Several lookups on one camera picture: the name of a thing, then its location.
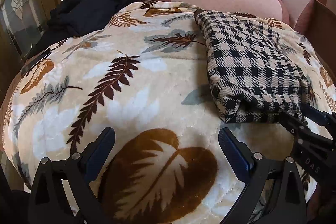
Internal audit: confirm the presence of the leaf patterned fleece blanket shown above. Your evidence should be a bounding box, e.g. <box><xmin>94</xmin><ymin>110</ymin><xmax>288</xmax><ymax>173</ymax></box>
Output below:
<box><xmin>1</xmin><ymin>1</ymin><xmax>335</xmax><ymax>223</ymax></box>

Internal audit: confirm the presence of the brown wooden headboard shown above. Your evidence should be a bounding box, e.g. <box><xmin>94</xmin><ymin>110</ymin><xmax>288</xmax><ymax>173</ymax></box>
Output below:
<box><xmin>306</xmin><ymin>0</ymin><xmax>336</xmax><ymax>81</ymax></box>

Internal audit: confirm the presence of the wooden glass door wardrobe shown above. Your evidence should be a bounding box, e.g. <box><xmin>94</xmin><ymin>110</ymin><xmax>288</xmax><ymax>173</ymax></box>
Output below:
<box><xmin>1</xmin><ymin>0</ymin><xmax>60</xmax><ymax>98</ymax></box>

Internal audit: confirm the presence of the black white checked shirt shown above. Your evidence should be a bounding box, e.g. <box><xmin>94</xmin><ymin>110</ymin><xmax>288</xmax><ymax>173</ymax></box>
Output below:
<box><xmin>194</xmin><ymin>10</ymin><xmax>310</xmax><ymax>123</ymax></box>

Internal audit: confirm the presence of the dark navy clothing pile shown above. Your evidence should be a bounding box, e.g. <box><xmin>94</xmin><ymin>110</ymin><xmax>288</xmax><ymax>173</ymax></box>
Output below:
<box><xmin>27</xmin><ymin>0</ymin><xmax>142</xmax><ymax>59</ymax></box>

